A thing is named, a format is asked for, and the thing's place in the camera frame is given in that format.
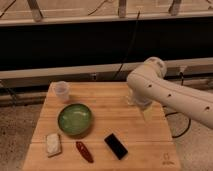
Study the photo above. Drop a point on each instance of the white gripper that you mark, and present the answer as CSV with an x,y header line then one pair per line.
x,y
144,104

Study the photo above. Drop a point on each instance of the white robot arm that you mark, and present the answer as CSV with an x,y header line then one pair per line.
x,y
147,83

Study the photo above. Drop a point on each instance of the small plastic bottle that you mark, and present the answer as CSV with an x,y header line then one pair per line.
x,y
129,100

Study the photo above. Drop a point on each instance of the black smartphone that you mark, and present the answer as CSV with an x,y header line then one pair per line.
x,y
116,146

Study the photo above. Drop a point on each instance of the wooden cutting board table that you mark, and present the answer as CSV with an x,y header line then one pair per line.
x,y
149,144

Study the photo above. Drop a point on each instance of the green ceramic bowl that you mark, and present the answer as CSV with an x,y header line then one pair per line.
x,y
75,119

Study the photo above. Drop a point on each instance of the red chili pepper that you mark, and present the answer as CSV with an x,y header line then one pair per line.
x,y
84,151

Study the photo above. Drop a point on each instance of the clear plastic cup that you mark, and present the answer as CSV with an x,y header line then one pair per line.
x,y
61,90

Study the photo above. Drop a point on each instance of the white sponge block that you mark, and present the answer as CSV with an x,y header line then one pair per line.
x,y
53,144

